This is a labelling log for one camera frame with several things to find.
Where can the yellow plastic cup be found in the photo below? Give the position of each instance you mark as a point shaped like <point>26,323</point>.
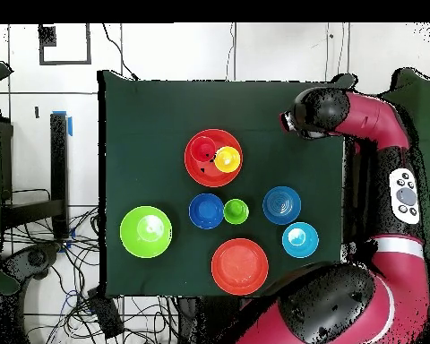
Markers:
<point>227,159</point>

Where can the orange plastic cup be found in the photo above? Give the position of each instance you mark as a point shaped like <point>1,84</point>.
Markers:
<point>202,148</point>

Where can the orange plastic bowl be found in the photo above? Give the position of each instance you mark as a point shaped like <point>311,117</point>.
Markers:
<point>200,175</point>
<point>238,267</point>

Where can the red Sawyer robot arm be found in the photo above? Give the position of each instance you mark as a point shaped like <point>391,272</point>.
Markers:
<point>397,272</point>

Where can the blue ribbed plastic bowl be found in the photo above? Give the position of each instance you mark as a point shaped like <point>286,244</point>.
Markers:
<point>281,206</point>

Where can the green plastic cup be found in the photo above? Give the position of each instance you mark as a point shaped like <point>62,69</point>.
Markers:
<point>236,212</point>

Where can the dark blue plastic bowl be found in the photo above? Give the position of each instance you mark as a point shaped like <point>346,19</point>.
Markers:
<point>206,211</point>

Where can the light blue plastic bowl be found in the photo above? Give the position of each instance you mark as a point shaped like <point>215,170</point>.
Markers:
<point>300,240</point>

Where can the dark green tablecloth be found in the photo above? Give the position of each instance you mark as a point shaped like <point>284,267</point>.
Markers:
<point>147,118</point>

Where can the green plastic bowl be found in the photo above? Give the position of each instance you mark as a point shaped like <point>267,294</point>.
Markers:
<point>139,236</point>

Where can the blue tape strip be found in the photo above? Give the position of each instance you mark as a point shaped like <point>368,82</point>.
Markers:
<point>70,126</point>

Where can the black power brick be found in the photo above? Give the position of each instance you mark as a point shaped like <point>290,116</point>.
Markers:
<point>107,315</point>

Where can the black metal post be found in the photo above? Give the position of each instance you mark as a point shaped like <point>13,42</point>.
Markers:
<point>59,161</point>
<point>350,179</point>

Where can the black square frame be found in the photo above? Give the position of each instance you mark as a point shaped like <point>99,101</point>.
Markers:
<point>64,62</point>

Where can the grey pedestal foot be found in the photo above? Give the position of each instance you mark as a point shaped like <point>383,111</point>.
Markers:
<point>36,258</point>

